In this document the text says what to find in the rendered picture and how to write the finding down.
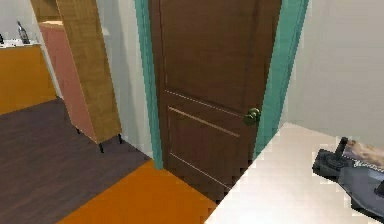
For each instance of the white table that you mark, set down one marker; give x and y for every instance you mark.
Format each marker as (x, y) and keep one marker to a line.
(283, 186)

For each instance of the orange kitchen counter cabinet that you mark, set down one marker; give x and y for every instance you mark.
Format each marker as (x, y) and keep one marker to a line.
(23, 78)

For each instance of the brass round door knob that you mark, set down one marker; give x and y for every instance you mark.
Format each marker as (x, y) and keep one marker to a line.
(252, 116)

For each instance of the tall light wood cupboard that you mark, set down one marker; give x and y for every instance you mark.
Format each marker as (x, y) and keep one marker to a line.
(87, 76)

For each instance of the teal door frame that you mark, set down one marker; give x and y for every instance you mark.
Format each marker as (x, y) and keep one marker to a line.
(283, 73)

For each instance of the black joystick controller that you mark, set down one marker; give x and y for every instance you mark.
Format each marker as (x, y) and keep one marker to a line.
(328, 162)

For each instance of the brown wooden room door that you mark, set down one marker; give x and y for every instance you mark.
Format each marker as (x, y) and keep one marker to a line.
(206, 83)

